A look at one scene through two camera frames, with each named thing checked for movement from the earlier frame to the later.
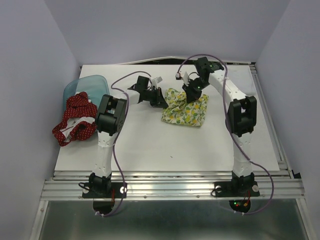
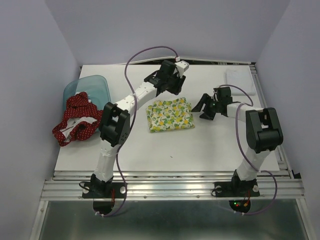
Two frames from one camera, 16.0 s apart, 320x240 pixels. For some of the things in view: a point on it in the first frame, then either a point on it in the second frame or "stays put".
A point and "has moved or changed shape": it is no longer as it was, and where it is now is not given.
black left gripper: (158, 101) → (180, 82)
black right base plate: (236, 189) stays put
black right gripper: (190, 96) → (205, 98)
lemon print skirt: (180, 112) has moved or changed shape
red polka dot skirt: (79, 121) stays put
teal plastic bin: (95, 86) stays put
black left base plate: (118, 187) stays put
